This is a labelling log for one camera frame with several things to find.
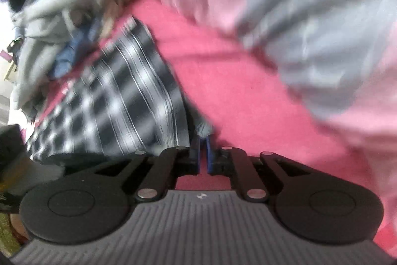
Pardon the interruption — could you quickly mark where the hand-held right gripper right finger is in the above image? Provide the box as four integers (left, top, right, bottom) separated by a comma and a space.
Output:
205, 135, 311, 202

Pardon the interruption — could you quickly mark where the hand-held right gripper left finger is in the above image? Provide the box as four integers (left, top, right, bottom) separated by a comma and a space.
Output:
93, 135, 201, 201

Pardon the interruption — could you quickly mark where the black and white plaid garment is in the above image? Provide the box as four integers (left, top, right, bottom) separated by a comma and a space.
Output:
25, 16, 214, 168

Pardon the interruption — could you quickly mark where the pink floral bed sheet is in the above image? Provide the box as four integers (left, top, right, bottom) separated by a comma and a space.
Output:
34, 0, 397, 255

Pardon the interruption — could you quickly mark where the blue cloth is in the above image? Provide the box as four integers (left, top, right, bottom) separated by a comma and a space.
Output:
48, 17, 104, 81

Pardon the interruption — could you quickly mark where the grey garment pile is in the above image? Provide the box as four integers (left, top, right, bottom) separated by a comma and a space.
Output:
0, 0, 114, 123

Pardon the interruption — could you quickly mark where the pink and grey garment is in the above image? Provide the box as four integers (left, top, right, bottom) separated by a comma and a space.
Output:
112, 0, 397, 160

